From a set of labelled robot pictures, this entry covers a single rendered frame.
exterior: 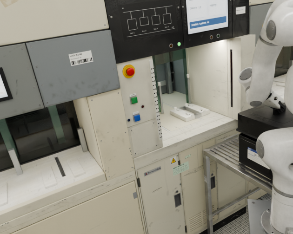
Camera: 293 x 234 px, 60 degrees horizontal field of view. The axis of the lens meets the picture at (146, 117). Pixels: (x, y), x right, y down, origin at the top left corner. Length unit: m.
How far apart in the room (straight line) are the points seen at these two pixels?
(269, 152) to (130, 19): 0.82
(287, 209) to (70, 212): 1.00
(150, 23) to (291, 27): 0.72
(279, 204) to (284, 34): 0.61
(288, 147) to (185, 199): 1.02
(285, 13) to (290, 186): 0.56
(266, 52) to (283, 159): 0.39
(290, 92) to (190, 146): 0.88
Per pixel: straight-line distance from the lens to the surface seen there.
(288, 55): 2.91
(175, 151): 1.56
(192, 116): 1.82
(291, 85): 0.87
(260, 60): 1.08
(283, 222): 1.14
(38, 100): 1.19
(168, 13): 1.38
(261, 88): 1.11
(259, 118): 1.36
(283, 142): 0.93
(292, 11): 0.80
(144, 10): 1.31
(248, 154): 1.48
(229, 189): 2.06
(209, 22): 1.53
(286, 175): 0.98
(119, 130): 1.33
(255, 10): 1.78
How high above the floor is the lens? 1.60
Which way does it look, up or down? 22 degrees down
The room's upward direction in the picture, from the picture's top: 8 degrees counter-clockwise
